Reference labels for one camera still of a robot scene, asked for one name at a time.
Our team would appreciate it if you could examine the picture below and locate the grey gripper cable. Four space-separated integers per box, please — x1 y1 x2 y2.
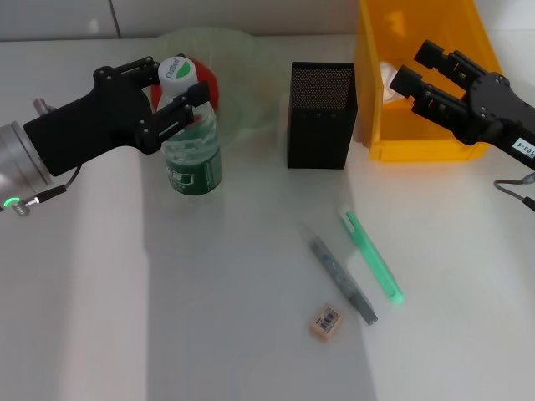
3 165 83 216
492 170 535 212

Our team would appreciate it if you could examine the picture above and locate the grey left gripper cable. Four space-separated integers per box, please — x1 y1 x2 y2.
3 165 83 216

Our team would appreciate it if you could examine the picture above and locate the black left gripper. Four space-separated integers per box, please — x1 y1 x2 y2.
23 55 211 176

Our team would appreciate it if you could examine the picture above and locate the green glass fruit plate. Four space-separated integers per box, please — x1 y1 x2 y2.
150 27 279 147

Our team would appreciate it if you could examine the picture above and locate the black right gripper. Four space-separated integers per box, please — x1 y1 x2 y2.
388 39 535 170

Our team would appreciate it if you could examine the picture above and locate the white paper ball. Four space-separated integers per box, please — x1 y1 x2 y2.
378 61 413 104

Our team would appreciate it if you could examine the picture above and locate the tan eraser with barcode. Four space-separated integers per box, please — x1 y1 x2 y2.
308 303 344 343

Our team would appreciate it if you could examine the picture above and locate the yellow plastic storage bin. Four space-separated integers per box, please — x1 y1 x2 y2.
354 0 502 163

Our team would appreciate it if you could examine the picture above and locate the grey right gripper cable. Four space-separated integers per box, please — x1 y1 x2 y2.
492 170 535 212

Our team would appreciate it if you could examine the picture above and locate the grey pen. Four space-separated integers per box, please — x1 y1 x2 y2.
308 236 380 326

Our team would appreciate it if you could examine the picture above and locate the clear water bottle green label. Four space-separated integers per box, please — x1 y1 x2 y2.
156 56 223 197

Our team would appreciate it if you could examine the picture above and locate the black mesh pen holder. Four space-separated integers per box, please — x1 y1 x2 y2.
287 61 359 170

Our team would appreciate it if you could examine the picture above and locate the mint green pen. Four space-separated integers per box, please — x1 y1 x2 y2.
337 204 405 306

